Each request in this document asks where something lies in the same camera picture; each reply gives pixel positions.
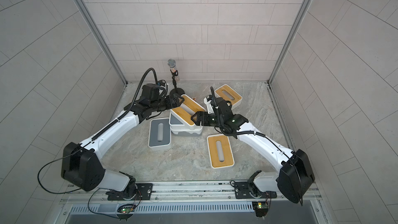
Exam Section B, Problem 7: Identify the left black cable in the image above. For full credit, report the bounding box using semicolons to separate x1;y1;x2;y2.
37;152;81;195

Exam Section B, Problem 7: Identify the grey lid tissue box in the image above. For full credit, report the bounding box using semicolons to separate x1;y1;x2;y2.
148;118;172;151
169;112;203;132

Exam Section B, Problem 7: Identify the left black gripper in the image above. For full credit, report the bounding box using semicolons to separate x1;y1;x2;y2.
149;93;185;113

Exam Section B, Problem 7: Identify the left circuit board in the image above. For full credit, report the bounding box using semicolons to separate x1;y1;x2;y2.
117;204;136;222

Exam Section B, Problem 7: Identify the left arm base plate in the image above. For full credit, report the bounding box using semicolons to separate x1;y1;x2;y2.
106;183;153;201

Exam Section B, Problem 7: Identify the right circuit board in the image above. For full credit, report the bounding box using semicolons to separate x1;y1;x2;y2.
252;202;269;218

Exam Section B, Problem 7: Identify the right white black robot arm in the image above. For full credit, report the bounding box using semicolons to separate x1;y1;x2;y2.
191;89;315;203

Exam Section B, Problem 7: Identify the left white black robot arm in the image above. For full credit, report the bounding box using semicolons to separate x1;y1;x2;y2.
61;68;184;200

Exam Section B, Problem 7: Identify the wooden lid tissue box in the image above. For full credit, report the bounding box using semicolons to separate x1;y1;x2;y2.
215;84;242;109
207;134;235;170
171;94;206;130

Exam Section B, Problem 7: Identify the circuit board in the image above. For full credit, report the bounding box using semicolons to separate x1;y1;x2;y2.
252;202;269;218
117;204;136;222

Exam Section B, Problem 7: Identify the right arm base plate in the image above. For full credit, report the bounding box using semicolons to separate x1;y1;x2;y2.
230;180;277;199

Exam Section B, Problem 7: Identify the aluminium mounting rail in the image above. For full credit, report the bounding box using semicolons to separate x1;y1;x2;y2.
58;178;322;204

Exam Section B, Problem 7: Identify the black microphone stand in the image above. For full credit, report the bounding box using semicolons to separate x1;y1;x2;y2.
167;59;185;95

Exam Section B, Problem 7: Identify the white lid tissue box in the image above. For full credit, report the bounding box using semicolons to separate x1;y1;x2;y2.
171;127;203;137

